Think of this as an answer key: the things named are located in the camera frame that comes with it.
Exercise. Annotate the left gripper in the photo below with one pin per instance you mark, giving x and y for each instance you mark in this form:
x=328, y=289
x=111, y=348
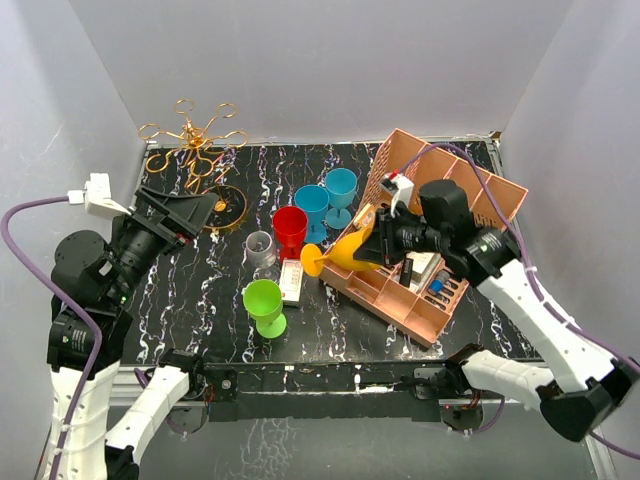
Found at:
x=180, y=217

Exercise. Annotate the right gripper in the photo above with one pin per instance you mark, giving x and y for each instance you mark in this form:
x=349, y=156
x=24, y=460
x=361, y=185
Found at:
x=382, y=249

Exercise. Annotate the orange wine glass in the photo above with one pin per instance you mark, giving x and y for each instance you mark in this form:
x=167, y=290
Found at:
x=342, y=254

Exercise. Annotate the blue wine glass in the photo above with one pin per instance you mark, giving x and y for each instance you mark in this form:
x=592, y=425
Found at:
x=313, y=200
x=341, y=186

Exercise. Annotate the red wine glass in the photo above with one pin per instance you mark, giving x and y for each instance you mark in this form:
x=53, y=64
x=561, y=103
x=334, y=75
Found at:
x=290, y=227

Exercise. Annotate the clear wine glass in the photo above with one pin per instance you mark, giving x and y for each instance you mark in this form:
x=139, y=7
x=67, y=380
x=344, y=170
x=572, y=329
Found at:
x=261, y=254

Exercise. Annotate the green wine glass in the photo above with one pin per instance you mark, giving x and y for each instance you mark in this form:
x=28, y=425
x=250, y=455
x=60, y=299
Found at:
x=263, y=302

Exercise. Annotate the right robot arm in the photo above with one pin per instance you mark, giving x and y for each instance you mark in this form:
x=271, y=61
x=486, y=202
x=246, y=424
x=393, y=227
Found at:
x=580, y=385

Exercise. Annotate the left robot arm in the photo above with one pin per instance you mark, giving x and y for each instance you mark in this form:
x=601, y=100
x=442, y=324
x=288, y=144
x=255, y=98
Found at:
x=96, y=279

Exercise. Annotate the yellow spiral notebook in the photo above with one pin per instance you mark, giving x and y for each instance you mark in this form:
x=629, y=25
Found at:
x=365, y=216

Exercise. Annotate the white card box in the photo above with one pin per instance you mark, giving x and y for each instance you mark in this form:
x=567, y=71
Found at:
x=423, y=268

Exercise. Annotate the pink desk organizer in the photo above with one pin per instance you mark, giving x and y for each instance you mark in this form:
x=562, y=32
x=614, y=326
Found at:
x=420, y=316

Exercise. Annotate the white small box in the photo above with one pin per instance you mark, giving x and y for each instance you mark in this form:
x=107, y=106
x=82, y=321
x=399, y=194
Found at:
x=290, y=282

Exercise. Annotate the black front base bar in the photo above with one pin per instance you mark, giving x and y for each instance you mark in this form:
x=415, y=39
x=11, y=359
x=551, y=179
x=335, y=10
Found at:
x=416, y=390

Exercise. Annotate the gold wire glass rack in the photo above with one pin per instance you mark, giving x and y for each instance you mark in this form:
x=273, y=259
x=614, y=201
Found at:
x=201, y=155

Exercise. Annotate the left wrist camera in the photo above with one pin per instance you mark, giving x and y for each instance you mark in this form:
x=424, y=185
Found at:
x=96, y=198

